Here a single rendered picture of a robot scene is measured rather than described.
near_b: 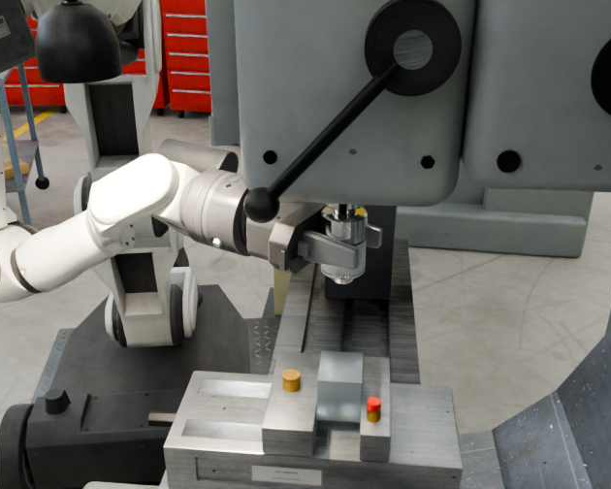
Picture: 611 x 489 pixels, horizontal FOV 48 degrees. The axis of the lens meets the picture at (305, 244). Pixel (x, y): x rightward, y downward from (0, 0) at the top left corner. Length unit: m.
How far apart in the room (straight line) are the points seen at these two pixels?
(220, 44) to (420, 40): 0.21
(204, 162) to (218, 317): 1.06
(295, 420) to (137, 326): 0.82
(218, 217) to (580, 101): 0.38
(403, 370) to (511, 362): 1.66
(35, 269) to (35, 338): 2.06
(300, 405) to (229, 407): 0.11
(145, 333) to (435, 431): 0.88
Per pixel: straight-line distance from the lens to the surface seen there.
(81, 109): 1.30
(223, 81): 0.65
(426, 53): 0.51
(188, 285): 1.65
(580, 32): 0.54
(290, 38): 0.55
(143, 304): 1.55
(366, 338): 1.14
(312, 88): 0.55
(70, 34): 0.63
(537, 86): 0.55
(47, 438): 1.52
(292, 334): 1.15
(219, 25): 0.64
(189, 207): 0.76
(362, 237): 0.69
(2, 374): 2.78
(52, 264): 0.88
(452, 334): 2.83
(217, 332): 1.77
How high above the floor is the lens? 1.55
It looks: 27 degrees down
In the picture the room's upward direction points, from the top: straight up
